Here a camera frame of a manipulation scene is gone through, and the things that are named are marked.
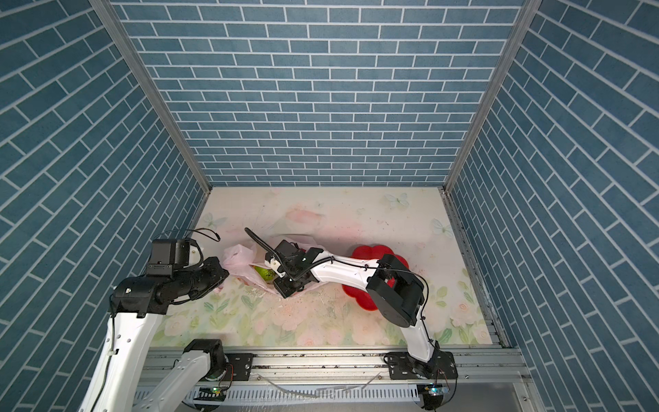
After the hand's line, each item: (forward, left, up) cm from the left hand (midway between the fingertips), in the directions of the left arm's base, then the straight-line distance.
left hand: (232, 270), depth 70 cm
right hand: (+1, -9, -15) cm, 18 cm away
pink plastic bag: (+4, -1, -1) cm, 4 cm away
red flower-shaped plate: (+16, -43, -18) cm, 49 cm away
